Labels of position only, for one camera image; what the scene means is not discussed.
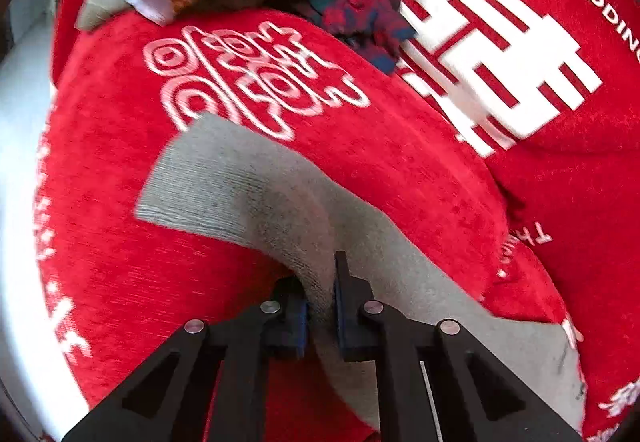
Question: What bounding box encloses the red printed blanket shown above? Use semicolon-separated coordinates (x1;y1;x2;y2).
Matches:
32;0;640;442

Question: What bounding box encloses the red blue plaid cloth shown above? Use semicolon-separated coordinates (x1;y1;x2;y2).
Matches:
306;0;418;76

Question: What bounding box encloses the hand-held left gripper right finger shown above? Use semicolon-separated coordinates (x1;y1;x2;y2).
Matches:
334;251;585;442

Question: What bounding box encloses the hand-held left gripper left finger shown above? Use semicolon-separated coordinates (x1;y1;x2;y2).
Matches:
61;276;308;442

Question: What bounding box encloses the grey sock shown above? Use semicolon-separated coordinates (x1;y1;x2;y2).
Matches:
134;112;587;433

